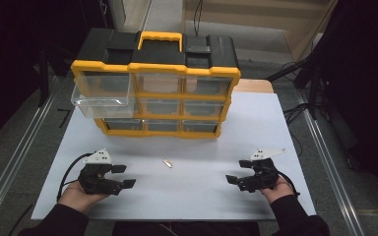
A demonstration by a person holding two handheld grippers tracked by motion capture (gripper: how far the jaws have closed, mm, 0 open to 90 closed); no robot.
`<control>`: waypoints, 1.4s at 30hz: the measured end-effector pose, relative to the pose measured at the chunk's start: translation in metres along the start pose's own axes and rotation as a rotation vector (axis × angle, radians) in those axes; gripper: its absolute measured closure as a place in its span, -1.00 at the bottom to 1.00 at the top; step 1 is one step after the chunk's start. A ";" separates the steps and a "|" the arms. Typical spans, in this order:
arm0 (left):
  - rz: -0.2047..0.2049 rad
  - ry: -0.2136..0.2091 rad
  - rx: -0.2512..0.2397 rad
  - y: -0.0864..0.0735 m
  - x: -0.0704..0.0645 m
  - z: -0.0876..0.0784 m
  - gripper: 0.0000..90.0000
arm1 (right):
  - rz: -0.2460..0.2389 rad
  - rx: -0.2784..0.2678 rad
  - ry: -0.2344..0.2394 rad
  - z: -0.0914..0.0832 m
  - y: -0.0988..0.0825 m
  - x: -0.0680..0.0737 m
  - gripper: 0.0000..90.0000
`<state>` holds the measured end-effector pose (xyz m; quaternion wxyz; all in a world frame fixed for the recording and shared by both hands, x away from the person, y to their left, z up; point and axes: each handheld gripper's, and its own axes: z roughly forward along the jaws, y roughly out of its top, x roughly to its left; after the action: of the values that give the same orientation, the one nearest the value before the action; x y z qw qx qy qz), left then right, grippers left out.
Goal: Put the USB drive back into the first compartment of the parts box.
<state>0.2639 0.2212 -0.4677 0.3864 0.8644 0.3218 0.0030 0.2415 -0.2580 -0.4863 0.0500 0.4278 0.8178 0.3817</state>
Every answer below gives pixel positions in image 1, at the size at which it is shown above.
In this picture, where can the black metal stand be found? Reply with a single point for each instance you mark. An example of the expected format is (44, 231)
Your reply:
(311, 85)

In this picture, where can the white table sheet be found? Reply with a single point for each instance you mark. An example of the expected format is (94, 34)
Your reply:
(193, 193)

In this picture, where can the yellow and black drawer organizer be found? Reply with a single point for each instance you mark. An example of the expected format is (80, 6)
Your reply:
(157, 52)

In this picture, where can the clear plastic drawer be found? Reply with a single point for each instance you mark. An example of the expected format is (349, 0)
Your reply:
(101, 98)

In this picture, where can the wooden table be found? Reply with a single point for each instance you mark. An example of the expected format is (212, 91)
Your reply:
(256, 86)

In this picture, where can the metal floor rail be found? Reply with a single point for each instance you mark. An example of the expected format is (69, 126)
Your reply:
(331, 170)
(13, 167)

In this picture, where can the small metal piece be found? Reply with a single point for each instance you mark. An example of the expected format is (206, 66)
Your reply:
(167, 163)

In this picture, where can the person's left hand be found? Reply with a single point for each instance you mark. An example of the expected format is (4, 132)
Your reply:
(75, 198)

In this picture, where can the person's right hand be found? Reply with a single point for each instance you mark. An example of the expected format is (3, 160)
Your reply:
(280, 191)

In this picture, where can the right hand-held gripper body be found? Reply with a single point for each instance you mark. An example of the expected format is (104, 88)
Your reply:
(262, 177)

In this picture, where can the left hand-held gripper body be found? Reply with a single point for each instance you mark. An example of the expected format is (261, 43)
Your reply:
(95, 180)

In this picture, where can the closed clear organizer drawers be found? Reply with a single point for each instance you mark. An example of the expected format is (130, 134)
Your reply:
(203, 86)

